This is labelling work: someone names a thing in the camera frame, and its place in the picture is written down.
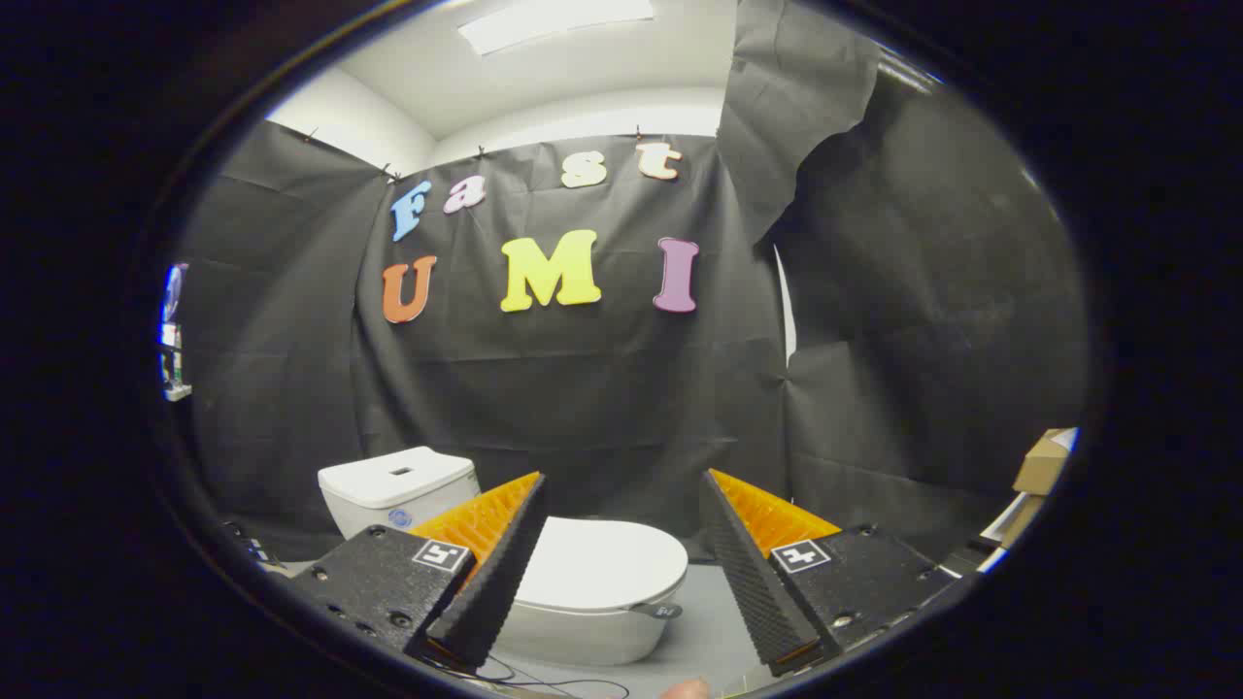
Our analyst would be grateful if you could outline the black backdrop cloth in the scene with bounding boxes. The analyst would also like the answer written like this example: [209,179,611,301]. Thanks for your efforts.
[180,0,1089,564]

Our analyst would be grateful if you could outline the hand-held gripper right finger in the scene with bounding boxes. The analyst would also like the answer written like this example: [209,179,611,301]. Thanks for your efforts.
[699,469,957,678]

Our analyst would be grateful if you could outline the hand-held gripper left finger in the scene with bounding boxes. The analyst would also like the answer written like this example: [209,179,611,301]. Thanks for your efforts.
[291,472,548,671]

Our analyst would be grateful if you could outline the cardboard box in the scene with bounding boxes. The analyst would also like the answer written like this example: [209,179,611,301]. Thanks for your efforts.
[1013,428,1077,496]

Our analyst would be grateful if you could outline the white toilet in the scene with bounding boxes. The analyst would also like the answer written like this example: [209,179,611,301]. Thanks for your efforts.
[319,447,689,667]

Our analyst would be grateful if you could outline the black floor cables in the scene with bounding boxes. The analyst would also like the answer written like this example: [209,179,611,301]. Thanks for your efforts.
[427,655,632,699]

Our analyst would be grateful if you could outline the white toilet lid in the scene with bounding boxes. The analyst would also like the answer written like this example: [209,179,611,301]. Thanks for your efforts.
[515,516,689,613]

